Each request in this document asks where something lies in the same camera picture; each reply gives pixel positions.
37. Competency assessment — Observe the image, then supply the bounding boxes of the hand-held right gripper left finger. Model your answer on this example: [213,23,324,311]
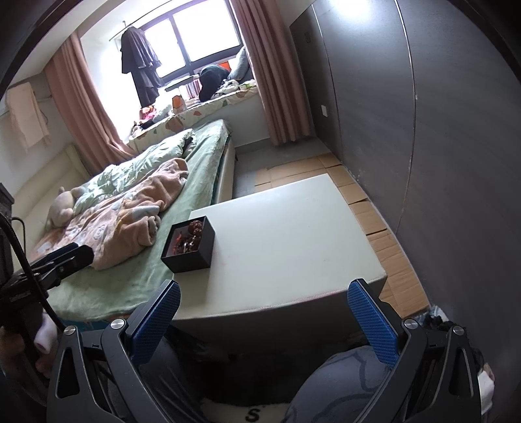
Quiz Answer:
[46,279,182,423]

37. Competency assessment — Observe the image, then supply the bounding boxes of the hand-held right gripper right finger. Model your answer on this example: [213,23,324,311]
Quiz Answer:
[347,278,483,423]

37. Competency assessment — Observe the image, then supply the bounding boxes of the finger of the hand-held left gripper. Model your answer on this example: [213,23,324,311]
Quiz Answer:
[24,245,95,285]
[38,243,80,265]

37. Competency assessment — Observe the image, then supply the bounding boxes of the black jewelry box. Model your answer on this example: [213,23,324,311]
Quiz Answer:
[161,215,216,274]

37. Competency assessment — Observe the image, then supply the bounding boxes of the person's left hand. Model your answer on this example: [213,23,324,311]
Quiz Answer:
[0,313,62,379]

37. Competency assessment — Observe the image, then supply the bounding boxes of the beige plush toy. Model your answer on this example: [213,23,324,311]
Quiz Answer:
[46,187,78,227]

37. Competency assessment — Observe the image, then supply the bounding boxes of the pink printed blanket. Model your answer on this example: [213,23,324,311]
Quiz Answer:
[33,158,190,271]

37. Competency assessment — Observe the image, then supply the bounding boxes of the dark cabinet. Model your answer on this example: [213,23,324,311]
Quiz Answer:
[0,183,17,228]

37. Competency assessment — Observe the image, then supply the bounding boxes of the grey patterned cloth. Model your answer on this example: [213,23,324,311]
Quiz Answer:
[285,350,391,423]

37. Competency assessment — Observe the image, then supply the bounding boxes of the person's dark trousers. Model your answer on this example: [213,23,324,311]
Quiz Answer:
[161,337,294,423]

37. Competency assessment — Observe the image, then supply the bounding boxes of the light green duvet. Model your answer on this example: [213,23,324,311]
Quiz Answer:
[72,129,195,214]

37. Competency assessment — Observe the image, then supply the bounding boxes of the white low table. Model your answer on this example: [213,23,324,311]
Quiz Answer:
[171,173,388,354]

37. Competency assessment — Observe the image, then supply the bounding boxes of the beige hanging towel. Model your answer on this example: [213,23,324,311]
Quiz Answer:
[6,81,51,153]

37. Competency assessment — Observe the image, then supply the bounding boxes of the pink curtain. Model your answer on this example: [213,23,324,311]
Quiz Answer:
[45,33,137,175]
[232,0,317,146]

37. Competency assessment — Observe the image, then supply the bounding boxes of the bed with green sheet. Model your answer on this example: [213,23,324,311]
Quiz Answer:
[8,119,237,326]

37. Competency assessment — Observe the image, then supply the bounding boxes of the hanging black clothes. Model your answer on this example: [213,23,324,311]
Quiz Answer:
[119,26,162,105]

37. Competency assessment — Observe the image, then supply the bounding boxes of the small folding table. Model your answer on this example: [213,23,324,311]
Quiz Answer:
[165,75,200,92]

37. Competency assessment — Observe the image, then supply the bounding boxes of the patterned window seat cushion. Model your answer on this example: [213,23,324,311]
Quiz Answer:
[128,79,261,151]

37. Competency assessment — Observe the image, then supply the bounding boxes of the dark cushion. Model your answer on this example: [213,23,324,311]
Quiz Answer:
[198,64,231,102]

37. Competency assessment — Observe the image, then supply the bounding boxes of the window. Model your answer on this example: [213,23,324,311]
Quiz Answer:
[81,0,255,102]

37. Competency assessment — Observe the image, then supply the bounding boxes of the grey pillow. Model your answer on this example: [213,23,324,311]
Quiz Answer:
[228,47,253,82]

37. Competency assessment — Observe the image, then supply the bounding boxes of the black cable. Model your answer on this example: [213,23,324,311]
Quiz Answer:
[0,215,66,331]

